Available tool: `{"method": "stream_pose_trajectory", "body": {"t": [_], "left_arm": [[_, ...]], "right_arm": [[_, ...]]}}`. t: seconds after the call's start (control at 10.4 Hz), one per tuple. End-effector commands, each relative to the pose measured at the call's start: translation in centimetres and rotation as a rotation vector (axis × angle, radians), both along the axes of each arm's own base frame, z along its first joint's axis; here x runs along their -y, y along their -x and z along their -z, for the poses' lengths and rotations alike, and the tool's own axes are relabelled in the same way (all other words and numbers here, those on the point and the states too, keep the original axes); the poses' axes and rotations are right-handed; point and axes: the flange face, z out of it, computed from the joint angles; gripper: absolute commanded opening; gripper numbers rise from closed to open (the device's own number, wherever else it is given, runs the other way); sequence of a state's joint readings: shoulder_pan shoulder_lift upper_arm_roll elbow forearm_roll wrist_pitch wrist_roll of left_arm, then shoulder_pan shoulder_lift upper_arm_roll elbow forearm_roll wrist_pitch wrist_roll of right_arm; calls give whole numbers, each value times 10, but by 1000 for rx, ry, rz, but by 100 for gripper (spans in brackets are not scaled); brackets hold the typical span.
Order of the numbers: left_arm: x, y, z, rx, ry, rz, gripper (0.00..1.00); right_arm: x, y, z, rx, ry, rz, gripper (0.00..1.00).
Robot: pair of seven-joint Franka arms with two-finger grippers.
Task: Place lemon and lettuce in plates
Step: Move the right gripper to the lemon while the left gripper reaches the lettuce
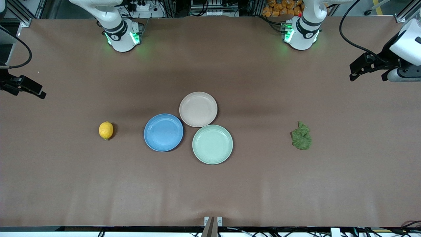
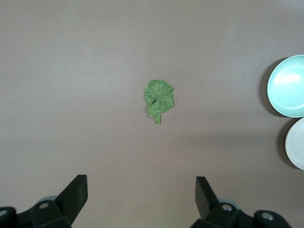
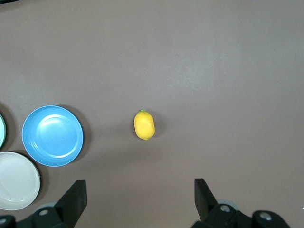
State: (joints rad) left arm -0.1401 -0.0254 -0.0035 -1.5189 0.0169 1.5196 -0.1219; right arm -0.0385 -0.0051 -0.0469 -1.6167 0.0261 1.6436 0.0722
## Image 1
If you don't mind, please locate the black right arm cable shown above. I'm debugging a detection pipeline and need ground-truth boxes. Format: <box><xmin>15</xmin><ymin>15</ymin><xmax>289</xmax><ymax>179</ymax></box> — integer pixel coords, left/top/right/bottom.
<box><xmin>0</xmin><ymin>26</ymin><xmax>33</xmax><ymax>69</ymax></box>

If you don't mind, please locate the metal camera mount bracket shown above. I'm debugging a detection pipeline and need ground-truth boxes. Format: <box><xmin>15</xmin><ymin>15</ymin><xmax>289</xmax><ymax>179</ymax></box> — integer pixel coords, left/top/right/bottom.
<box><xmin>201</xmin><ymin>216</ymin><xmax>223</xmax><ymax>237</ymax></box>

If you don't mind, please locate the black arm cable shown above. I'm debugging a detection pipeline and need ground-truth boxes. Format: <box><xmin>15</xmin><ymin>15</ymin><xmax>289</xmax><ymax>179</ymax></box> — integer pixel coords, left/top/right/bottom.
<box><xmin>339</xmin><ymin>0</ymin><xmax>389</xmax><ymax>64</ymax></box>
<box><xmin>0</xmin><ymin>26</ymin><xmax>33</xmax><ymax>69</ymax></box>

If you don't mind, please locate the yellow lemon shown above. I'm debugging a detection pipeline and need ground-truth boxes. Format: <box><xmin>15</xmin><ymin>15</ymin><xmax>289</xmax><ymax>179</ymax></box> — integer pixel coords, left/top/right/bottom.
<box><xmin>99</xmin><ymin>121</ymin><xmax>114</xmax><ymax>141</ymax></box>

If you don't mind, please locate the beige pink round plate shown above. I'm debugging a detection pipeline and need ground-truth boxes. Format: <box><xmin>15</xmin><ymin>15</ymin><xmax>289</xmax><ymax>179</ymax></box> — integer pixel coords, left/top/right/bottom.
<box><xmin>179</xmin><ymin>92</ymin><xmax>218</xmax><ymax>128</ymax></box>

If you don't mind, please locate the pile of orange objects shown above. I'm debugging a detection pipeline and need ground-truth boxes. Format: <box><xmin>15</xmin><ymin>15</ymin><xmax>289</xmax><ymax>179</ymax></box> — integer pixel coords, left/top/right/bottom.
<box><xmin>262</xmin><ymin>0</ymin><xmax>304</xmax><ymax>17</ymax></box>

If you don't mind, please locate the blue round plate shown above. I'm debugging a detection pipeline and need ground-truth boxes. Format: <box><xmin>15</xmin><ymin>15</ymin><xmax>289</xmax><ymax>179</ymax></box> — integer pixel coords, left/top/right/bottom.
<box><xmin>144</xmin><ymin>114</ymin><xmax>184</xmax><ymax>152</ymax></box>

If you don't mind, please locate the green lettuce leaf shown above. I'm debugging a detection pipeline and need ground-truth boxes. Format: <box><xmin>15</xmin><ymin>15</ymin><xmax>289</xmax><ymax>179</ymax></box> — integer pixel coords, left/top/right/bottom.
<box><xmin>291</xmin><ymin>121</ymin><xmax>312</xmax><ymax>150</ymax></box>

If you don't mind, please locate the pale green round plate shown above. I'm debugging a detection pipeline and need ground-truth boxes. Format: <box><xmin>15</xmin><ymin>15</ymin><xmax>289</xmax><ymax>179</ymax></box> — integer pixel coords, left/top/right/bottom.
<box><xmin>192</xmin><ymin>124</ymin><xmax>234</xmax><ymax>165</ymax></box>

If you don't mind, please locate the white power strip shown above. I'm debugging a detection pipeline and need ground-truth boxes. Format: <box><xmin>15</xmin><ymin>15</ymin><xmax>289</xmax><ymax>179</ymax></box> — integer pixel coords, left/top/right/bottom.
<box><xmin>129</xmin><ymin>0</ymin><xmax>165</xmax><ymax>19</ymax></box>

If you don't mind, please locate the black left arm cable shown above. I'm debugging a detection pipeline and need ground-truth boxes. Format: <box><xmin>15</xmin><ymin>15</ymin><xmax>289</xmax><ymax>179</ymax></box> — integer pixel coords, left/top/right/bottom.
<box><xmin>339</xmin><ymin>0</ymin><xmax>389</xmax><ymax>64</ymax></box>

